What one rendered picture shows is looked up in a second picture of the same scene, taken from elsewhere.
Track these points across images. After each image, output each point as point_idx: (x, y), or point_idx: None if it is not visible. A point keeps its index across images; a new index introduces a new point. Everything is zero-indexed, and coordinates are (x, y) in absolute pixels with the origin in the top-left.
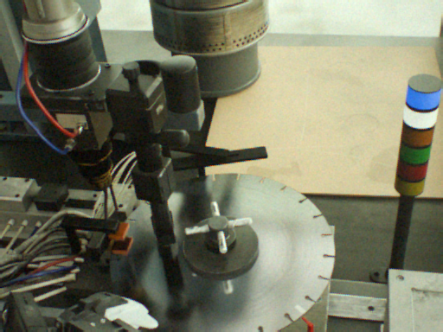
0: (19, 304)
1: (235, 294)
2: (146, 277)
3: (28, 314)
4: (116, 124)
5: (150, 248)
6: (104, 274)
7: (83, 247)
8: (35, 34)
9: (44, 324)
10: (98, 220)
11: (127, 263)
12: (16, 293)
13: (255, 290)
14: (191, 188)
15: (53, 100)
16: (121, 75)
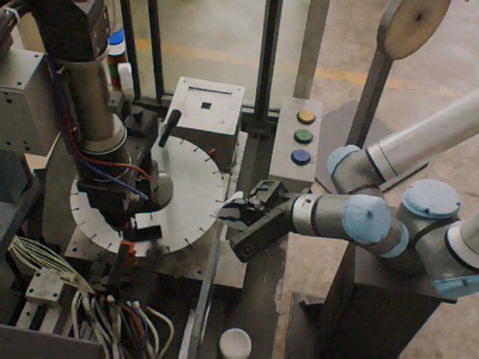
0: (249, 233)
1: (188, 183)
2: (168, 232)
3: (257, 225)
4: (148, 150)
5: (141, 231)
6: (135, 284)
7: (111, 296)
8: (120, 138)
9: (264, 216)
10: (117, 256)
11: (153, 244)
12: (235, 242)
13: (186, 173)
14: (82, 208)
15: (135, 170)
16: (127, 126)
